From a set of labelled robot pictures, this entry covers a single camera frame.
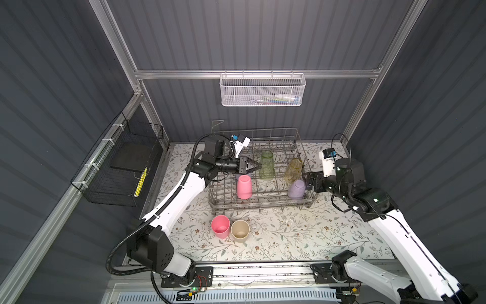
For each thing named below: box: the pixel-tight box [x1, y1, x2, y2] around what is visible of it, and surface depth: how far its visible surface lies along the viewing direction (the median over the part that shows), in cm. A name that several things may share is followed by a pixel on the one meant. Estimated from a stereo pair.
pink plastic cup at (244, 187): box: [236, 174, 252, 200], surface depth 88 cm
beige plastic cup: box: [230, 219, 250, 244], surface depth 82 cm
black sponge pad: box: [110, 142, 153, 172], surface depth 77 cm
